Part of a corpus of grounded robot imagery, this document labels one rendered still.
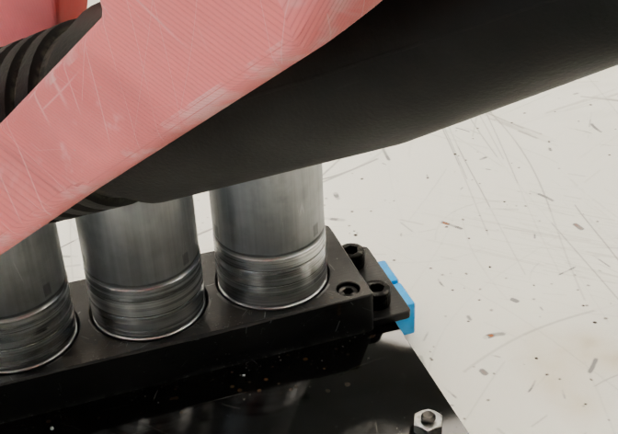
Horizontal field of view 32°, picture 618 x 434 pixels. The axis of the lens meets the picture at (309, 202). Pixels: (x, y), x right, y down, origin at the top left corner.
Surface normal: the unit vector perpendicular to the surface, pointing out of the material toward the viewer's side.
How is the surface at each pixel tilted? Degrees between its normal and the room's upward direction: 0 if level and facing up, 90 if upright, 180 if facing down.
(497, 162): 0
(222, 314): 0
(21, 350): 90
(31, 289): 90
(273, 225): 90
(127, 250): 90
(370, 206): 0
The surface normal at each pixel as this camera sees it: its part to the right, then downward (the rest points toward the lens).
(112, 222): -0.15, 0.53
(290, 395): -0.04, -0.85
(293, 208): 0.52, 0.44
